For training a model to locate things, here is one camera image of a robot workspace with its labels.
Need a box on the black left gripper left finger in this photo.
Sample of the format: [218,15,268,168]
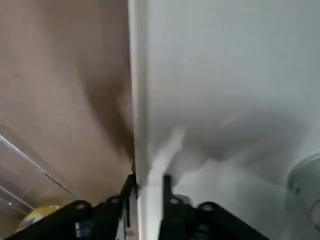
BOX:
[4,173,138,240]

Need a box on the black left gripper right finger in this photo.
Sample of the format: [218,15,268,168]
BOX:
[159,174,271,240]

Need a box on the white rectangular tray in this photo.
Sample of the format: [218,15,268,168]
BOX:
[127,0,320,240]

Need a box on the clear acrylic stepped shelf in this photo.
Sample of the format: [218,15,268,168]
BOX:
[0,134,78,226]

